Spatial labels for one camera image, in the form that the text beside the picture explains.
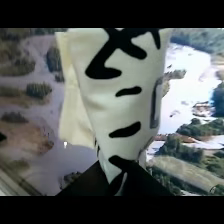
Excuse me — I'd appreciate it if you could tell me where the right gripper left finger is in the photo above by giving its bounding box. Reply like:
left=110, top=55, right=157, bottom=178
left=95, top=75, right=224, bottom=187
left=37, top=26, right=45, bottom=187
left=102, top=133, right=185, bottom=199
left=55, top=160, right=110, bottom=197

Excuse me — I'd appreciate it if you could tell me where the white garment with black print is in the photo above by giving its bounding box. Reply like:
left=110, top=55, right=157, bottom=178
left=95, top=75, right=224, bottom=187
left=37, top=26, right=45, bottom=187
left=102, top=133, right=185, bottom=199
left=54, top=28, right=174, bottom=197

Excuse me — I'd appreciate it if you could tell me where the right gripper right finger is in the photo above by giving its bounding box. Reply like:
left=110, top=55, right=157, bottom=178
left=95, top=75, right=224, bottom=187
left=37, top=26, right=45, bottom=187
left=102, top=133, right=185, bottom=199
left=116, top=161, right=174, bottom=197

